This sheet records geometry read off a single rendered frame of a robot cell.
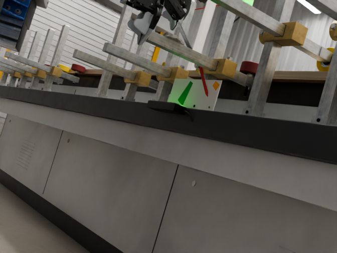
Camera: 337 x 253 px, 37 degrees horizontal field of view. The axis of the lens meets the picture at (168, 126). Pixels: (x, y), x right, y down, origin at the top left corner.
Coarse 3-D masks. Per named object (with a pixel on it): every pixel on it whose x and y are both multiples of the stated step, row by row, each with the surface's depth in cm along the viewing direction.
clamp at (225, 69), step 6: (216, 60) 155; (222, 60) 153; (228, 60) 152; (222, 66) 152; (228, 66) 152; (234, 66) 154; (204, 72) 159; (210, 72) 156; (216, 72) 154; (222, 72) 151; (228, 72) 153; (234, 72) 154; (222, 78) 158; (228, 78) 155
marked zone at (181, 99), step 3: (189, 84) 164; (186, 87) 165; (189, 87) 163; (186, 90) 164; (189, 90) 163; (183, 93) 165; (186, 93) 164; (180, 96) 166; (183, 96) 165; (186, 96) 163; (180, 99) 166; (183, 99) 164; (180, 102) 165; (183, 102) 164
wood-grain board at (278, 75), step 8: (72, 72) 307; (88, 72) 287; (96, 72) 277; (152, 72) 226; (192, 72) 200; (280, 72) 159; (288, 72) 156; (296, 72) 153; (304, 72) 151; (312, 72) 148; (320, 72) 146; (272, 80) 164; (280, 80) 160; (288, 80) 157; (296, 80) 154; (304, 80) 151; (312, 80) 148; (320, 80) 145
